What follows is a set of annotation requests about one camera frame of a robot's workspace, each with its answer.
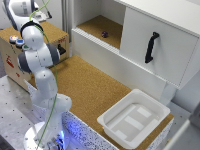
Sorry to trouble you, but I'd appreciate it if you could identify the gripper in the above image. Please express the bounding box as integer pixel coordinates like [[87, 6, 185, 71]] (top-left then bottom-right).
[[32, 9, 53, 23]]

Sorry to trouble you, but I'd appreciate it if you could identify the blue button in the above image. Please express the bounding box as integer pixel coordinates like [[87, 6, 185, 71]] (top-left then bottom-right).
[[15, 38, 26, 47]]

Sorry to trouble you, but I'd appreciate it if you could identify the green button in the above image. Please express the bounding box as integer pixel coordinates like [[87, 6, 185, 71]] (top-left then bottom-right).
[[21, 43, 30, 52]]

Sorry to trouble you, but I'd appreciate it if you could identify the red button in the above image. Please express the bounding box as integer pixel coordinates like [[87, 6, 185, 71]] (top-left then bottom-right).
[[8, 34, 19, 44]]

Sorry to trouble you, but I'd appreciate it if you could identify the purple block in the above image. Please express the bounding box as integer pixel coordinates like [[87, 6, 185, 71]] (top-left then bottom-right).
[[101, 30, 109, 39]]

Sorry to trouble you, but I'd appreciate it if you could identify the white cabinet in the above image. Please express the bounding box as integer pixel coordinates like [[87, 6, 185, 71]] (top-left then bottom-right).
[[70, 0, 200, 108]]

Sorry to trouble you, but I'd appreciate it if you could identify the white sliding door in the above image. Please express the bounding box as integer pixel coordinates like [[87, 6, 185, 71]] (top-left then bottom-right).
[[119, 6, 200, 90]]

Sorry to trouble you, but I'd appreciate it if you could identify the white plastic box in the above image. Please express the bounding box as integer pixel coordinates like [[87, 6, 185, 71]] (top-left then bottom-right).
[[96, 88, 172, 150]]

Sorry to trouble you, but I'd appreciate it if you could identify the black drawer handle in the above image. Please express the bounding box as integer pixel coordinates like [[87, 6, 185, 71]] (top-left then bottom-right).
[[57, 43, 67, 56]]

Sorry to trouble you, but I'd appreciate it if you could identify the green cable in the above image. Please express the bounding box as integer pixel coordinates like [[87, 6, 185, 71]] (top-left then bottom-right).
[[28, 0, 61, 149]]

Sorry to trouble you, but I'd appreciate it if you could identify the black door handle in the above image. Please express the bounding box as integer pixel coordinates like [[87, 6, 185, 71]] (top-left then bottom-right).
[[144, 31, 161, 65]]

